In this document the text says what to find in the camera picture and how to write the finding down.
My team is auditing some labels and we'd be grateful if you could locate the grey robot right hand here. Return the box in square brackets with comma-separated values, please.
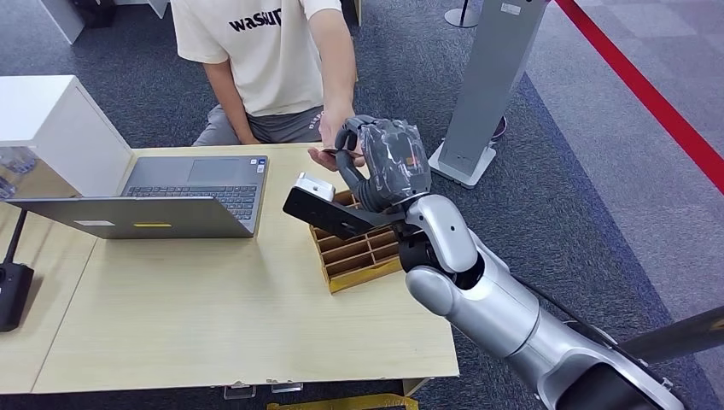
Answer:
[335, 114, 432, 214]

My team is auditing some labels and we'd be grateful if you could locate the person's left hand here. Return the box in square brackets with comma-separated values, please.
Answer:
[307, 107, 369, 173]

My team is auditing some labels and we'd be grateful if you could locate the person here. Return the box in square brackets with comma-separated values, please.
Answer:
[169, 0, 369, 173]

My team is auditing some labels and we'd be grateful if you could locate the wooden slotted card holder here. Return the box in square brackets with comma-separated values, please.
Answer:
[307, 189, 404, 295]

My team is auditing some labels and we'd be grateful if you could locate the grey kiosk pillar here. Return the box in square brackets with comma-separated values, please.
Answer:
[427, 0, 551, 190]

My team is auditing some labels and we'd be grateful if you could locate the round stanchion base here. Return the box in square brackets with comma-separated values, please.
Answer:
[443, 0, 482, 29]

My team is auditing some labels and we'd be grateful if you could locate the grey laptop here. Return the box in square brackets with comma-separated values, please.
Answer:
[5, 155, 270, 240]

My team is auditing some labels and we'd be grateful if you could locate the black object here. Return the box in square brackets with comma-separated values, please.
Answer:
[72, 0, 118, 29]

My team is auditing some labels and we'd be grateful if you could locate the red floor tape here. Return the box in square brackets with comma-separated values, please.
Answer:
[554, 0, 724, 196]

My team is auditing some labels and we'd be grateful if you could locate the white cabinet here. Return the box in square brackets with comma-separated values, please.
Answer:
[0, 74, 134, 199]

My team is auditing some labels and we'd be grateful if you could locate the white furniture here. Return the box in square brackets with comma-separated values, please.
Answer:
[38, 0, 171, 45]

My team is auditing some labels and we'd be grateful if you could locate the dark grey tube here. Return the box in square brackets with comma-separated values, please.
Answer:
[619, 305, 724, 365]

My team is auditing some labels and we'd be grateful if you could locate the black stand device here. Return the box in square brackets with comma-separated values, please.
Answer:
[0, 208, 36, 333]

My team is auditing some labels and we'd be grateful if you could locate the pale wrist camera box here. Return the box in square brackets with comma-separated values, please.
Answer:
[295, 172, 336, 203]

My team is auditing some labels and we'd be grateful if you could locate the black camera bracket plate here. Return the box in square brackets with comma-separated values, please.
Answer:
[283, 186, 408, 242]

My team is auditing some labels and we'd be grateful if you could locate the yellow frame piece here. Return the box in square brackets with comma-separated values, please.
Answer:
[266, 394, 421, 410]

